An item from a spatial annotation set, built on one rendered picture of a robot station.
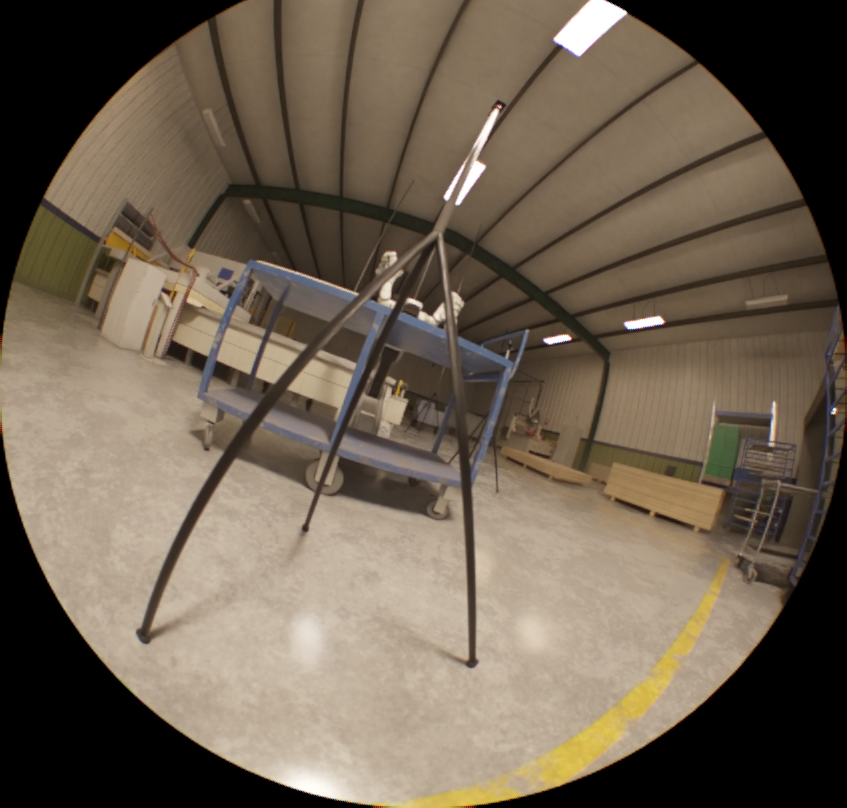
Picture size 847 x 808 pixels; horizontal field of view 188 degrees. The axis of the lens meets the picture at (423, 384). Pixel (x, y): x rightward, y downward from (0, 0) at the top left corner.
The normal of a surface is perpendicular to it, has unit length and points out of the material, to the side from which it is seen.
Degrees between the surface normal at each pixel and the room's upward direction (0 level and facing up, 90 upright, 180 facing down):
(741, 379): 90
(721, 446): 90
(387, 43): 176
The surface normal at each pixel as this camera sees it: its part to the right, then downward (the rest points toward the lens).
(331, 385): 0.26, 0.00
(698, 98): -0.44, 0.89
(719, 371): -0.91, -0.33
